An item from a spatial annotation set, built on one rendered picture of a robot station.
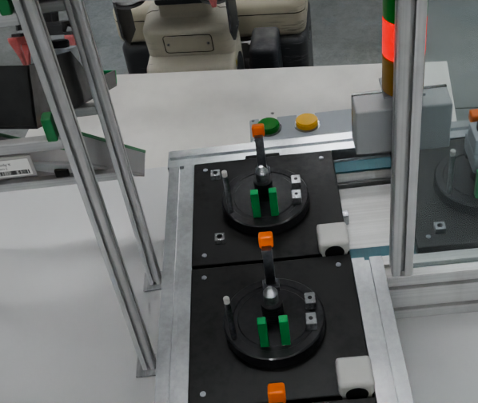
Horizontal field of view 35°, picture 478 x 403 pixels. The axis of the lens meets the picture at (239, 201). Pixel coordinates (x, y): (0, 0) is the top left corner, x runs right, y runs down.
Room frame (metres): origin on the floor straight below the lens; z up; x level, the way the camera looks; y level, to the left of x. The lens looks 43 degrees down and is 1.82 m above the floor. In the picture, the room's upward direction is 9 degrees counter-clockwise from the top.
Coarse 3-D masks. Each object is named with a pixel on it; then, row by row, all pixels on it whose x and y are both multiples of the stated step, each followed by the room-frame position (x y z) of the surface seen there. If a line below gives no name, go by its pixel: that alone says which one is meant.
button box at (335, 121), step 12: (252, 120) 1.14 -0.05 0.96; (288, 120) 1.13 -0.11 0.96; (324, 120) 1.11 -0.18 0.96; (336, 120) 1.10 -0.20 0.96; (348, 120) 1.10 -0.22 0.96; (276, 132) 1.09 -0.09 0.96; (288, 132) 1.09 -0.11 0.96; (300, 132) 1.09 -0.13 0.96; (312, 132) 1.08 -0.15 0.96; (324, 132) 1.07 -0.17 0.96; (336, 132) 1.07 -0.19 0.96
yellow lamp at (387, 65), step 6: (384, 60) 0.76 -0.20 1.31; (384, 66) 0.76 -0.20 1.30; (390, 66) 0.75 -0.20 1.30; (384, 72) 0.76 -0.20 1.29; (390, 72) 0.75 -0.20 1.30; (384, 78) 0.76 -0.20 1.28; (390, 78) 0.75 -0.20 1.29; (384, 84) 0.76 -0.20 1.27; (390, 84) 0.75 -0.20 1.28; (384, 90) 0.76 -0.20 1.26; (390, 90) 0.75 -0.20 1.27
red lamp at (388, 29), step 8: (384, 24) 0.76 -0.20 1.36; (392, 24) 0.75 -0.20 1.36; (384, 32) 0.76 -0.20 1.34; (392, 32) 0.75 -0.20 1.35; (384, 40) 0.76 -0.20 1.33; (392, 40) 0.75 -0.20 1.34; (384, 48) 0.76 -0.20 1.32; (392, 48) 0.75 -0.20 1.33; (384, 56) 0.76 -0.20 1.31; (392, 56) 0.75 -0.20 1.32
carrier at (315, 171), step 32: (256, 160) 1.02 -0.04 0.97; (288, 160) 1.00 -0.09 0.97; (320, 160) 0.99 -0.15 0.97; (224, 192) 0.93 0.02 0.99; (256, 192) 0.86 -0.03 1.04; (288, 192) 0.90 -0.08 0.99; (320, 192) 0.91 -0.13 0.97; (224, 224) 0.87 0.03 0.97; (256, 224) 0.84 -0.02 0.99; (288, 224) 0.84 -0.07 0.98; (320, 224) 0.82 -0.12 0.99; (192, 256) 0.81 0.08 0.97; (224, 256) 0.80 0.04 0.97; (256, 256) 0.79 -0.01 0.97; (288, 256) 0.78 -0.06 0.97; (320, 256) 0.78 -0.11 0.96
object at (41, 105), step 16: (32, 64) 0.77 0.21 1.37; (64, 64) 0.85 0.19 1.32; (80, 64) 0.89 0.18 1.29; (0, 80) 0.77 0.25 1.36; (16, 80) 0.76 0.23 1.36; (32, 80) 0.76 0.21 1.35; (80, 80) 0.87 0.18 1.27; (112, 80) 0.97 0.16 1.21; (0, 96) 0.76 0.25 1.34; (16, 96) 0.76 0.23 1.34; (32, 96) 0.75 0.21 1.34; (80, 96) 0.86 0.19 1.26; (0, 112) 0.76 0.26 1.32; (16, 112) 0.75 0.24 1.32; (32, 112) 0.75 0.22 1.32; (0, 128) 0.75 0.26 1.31; (16, 128) 0.74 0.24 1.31; (32, 128) 0.74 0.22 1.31
